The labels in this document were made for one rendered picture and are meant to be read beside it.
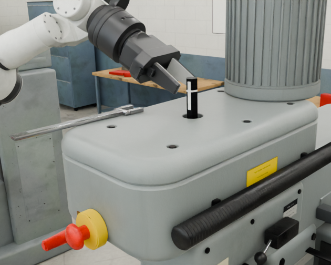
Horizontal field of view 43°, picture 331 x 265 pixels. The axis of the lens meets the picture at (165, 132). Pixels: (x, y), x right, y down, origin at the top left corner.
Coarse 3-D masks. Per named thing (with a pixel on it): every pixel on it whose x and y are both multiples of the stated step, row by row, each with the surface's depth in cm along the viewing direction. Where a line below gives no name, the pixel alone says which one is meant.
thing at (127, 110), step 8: (112, 112) 77; (120, 112) 77; (128, 112) 77; (136, 112) 78; (72, 120) 72; (80, 120) 72; (88, 120) 73; (96, 120) 74; (40, 128) 68; (48, 128) 68; (56, 128) 69; (64, 128) 70; (16, 136) 65; (24, 136) 66; (32, 136) 66
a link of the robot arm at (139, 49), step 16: (112, 16) 76; (128, 16) 76; (112, 32) 75; (128, 32) 76; (144, 32) 80; (112, 48) 76; (128, 48) 74; (144, 48) 73; (160, 48) 76; (176, 48) 79; (128, 64) 75; (144, 64) 71; (160, 64) 77; (144, 80) 75
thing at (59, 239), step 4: (60, 232) 73; (64, 232) 73; (52, 236) 72; (56, 236) 72; (60, 236) 72; (64, 236) 73; (44, 240) 71; (48, 240) 71; (52, 240) 71; (56, 240) 72; (60, 240) 72; (64, 240) 73; (44, 244) 71; (48, 244) 71; (52, 244) 71; (56, 244) 72; (60, 244) 72; (44, 248) 71; (48, 248) 71; (52, 248) 71
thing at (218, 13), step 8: (216, 0) 582; (224, 0) 573; (216, 8) 586; (224, 8) 576; (216, 16) 589; (224, 16) 579; (216, 24) 592; (224, 24) 582; (216, 32) 596; (224, 32) 586
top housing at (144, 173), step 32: (224, 96) 88; (96, 128) 70; (128, 128) 69; (160, 128) 69; (192, 128) 68; (224, 128) 68; (256, 128) 69; (288, 128) 74; (64, 160) 68; (96, 160) 61; (128, 160) 57; (160, 160) 56; (192, 160) 58; (224, 160) 63; (256, 160) 69; (288, 160) 77; (96, 192) 63; (128, 192) 57; (160, 192) 56; (192, 192) 59; (224, 192) 65; (128, 224) 59; (160, 224) 58; (160, 256) 59
